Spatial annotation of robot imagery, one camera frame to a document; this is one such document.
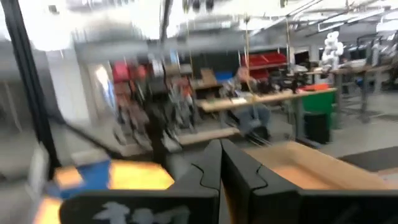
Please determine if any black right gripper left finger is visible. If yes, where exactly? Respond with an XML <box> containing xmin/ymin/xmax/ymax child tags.
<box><xmin>58</xmin><ymin>139</ymin><xmax>222</xmax><ymax>224</ymax></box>

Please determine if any shelf with red bins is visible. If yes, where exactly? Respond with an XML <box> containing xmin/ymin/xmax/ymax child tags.
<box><xmin>241</xmin><ymin>52</ymin><xmax>289</xmax><ymax>80</ymax></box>

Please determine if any orange microfiber towel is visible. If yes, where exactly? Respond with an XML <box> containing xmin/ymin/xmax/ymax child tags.
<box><xmin>108</xmin><ymin>160</ymin><xmax>175</xmax><ymax>190</ymax></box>
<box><xmin>32</xmin><ymin>166</ymin><xmax>84</xmax><ymax>224</ymax></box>

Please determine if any blue microfiber towel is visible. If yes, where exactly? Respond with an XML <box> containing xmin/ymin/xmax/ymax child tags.
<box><xmin>46</xmin><ymin>160</ymin><xmax>112</xmax><ymax>200</ymax></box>

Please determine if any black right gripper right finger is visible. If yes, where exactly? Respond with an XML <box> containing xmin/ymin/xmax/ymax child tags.
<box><xmin>221</xmin><ymin>139</ymin><xmax>398</xmax><ymax>224</ymax></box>

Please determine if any seated person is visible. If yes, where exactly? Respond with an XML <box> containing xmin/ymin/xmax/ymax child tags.
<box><xmin>231</xmin><ymin>65</ymin><xmax>273</xmax><ymax>141</ymax></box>

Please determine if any green bin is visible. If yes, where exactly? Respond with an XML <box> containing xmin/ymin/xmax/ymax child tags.
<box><xmin>300</xmin><ymin>91</ymin><xmax>338</xmax><ymax>130</ymax></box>

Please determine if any black aluminium table frame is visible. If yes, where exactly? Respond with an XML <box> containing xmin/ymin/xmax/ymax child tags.
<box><xmin>0</xmin><ymin>0</ymin><xmax>62</xmax><ymax>180</ymax></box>

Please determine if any wooden workbench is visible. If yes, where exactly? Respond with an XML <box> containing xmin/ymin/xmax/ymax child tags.
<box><xmin>197</xmin><ymin>88</ymin><xmax>338</xmax><ymax>141</ymax></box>
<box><xmin>306</xmin><ymin>63</ymin><xmax>398</xmax><ymax>113</ymax></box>

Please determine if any black trash can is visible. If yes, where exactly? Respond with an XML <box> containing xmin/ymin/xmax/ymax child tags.
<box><xmin>303</xmin><ymin>112</ymin><xmax>331</xmax><ymax>144</ymax></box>

